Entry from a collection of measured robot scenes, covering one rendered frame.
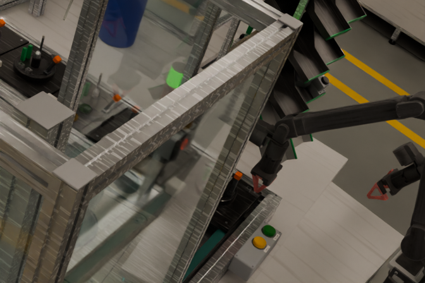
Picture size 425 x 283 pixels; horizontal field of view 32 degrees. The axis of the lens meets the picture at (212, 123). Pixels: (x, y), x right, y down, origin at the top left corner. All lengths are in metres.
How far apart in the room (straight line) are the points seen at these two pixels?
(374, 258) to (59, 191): 2.01
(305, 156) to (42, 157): 2.24
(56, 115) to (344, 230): 1.75
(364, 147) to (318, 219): 2.21
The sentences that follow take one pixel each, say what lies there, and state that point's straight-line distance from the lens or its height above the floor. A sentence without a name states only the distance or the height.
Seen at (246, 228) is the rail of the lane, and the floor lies 0.95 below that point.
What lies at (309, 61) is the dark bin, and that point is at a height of 1.37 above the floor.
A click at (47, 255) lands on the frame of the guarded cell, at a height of 1.90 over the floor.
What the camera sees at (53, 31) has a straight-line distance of 3.04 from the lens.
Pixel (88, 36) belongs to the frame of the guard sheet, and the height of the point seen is 1.75.
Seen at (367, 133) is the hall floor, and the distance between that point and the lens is 4.96.
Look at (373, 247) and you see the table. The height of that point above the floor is 0.86.
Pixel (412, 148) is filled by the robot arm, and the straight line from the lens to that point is 2.53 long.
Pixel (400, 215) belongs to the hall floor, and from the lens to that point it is 4.43.
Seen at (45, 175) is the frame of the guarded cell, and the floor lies 1.98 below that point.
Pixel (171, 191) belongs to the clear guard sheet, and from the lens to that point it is 1.01.
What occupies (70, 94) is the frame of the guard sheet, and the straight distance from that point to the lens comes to 1.43.
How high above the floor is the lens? 2.44
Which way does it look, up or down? 34 degrees down
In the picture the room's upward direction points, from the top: 23 degrees clockwise
